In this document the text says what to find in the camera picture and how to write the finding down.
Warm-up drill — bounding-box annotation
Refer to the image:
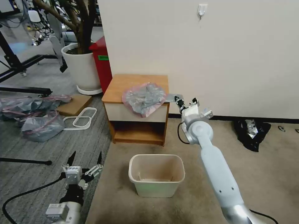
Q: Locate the crumpled grey pink bag pile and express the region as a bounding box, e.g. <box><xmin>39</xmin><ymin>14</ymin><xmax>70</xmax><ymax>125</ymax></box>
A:
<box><xmin>0</xmin><ymin>94</ymin><xmax>72</xmax><ymax>121</ymax></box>

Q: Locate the black stand leg bar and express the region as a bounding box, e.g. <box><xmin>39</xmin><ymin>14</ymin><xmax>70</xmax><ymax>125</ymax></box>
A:
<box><xmin>0</xmin><ymin>86</ymin><xmax>52</xmax><ymax>96</ymax></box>
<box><xmin>0</xmin><ymin>157</ymin><xmax>53</xmax><ymax>166</ymax></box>

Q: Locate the brown cardboard sheet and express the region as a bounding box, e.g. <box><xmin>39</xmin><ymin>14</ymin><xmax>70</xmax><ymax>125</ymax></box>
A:
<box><xmin>56</xmin><ymin>94</ymin><xmax>93</xmax><ymax>117</ymax></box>

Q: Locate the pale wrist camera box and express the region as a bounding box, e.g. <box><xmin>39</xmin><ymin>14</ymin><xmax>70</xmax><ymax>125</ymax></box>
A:
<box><xmin>182</xmin><ymin>104</ymin><xmax>202</xmax><ymax>120</ymax></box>
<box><xmin>65</xmin><ymin>166</ymin><xmax>83</xmax><ymax>185</ymax></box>

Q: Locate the wooden bedside table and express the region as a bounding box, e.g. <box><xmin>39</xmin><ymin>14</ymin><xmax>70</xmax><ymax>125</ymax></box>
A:
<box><xmin>102</xmin><ymin>74</ymin><xmax>169</xmax><ymax>147</ymax></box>

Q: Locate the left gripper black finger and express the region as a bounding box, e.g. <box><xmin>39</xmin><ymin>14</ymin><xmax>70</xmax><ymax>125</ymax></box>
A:
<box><xmin>61</xmin><ymin>151</ymin><xmax>77</xmax><ymax>174</ymax></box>
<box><xmin>80</xmin><ymin>151</ymin><xmax>104</xmax><ymax>188</ymax></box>

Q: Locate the black plastic bag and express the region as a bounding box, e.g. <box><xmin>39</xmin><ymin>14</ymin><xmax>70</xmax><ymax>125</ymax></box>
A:
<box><xmin>234</xmin><ymin>119</ymin><xmax>272</xmax><ymax>152</ymax></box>

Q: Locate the beige plastic trash can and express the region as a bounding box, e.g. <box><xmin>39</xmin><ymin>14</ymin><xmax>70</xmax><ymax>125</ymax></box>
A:
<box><xmin>129</xmin><ymin>154</ymin><xmax>186</xmax><ymax>198</ymax></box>

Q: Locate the white wire frame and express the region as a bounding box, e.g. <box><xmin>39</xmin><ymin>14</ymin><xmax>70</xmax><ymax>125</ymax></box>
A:
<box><xmin>63</xmin><ymin>107</ymin><xmax>97</xmax><ymax>130</ymax></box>

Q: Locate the black wheeled stand frame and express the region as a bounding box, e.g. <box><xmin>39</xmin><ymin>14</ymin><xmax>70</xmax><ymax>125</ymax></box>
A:
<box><xmin>0</xmin><ymin>30</ymin><xmax>62</xmax><ymax>82</ymax></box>

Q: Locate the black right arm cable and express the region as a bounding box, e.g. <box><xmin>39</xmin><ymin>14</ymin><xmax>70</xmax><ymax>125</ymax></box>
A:
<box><xmin>249</xmin><ymin>209</ymin><xmax>279</xmax><ymax>224</ymax></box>

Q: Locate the grey pink garbage bag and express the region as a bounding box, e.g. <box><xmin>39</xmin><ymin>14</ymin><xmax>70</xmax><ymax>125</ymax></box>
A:
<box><xmin>122</xmin><ymin>82</ymin><xmax>184</xmax><ymax>119</ymax></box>

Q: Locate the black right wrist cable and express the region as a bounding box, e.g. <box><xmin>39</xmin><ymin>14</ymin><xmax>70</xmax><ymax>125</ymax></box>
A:
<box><xmin>177</xmin><ymin>122</ymin><xmax>190</xmax><ymax>144</ymax></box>

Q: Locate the white pot saucer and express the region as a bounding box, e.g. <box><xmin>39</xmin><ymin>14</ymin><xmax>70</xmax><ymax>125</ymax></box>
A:
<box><xmin>77</xmin><ymin>85</ymin><xmax>103</xmax><ymax>96</ymax></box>

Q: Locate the white wall hook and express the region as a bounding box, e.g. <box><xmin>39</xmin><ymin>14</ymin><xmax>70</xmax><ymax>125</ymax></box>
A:
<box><xmin>197</xmin><ymin>3</ymin><xmax>208</xmax><ymax>22</ymax></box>

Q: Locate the white plant pot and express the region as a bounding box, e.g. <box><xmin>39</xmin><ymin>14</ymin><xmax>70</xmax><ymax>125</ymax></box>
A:
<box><xmin>61</xmin><ymin>42</ymin><xmax>101</xmax><ymax>91</ymax></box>

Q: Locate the stuffed grey pink bag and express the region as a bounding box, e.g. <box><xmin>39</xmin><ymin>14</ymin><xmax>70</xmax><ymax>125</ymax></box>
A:
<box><xmin>21</xmin><ymin>111</ymin><xmax>66</xmax><ymax>143</ymax></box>

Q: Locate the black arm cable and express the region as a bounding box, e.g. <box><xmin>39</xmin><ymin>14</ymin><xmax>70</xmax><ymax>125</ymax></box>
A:
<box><xmin>0</xmin><ymin>172</ymin><xmax>69</xmax><ymax>224</ymax></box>
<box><xmin>249</xmin><ymin>209</ymin><xmax>279</xmax><ymax>224</ymax></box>

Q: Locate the brown tree trunk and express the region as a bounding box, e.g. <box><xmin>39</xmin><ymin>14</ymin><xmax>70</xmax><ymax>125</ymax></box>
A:
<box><xmin>32</xmin><ymin>0</ymin><xmax>101</xmax><ymax>54</ymax></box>

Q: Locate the red bin with green label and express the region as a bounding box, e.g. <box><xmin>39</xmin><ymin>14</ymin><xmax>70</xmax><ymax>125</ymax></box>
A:
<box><xmin>88</xmin><ymin>36</ymin><xmax>113</xmax><ymax>93</ymax></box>

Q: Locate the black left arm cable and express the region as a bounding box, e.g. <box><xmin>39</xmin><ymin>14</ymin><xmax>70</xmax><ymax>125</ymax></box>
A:
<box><xmin>0</xmin><ymin>172</ymin><xmax>69</xmax><ymax>224</ymax></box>

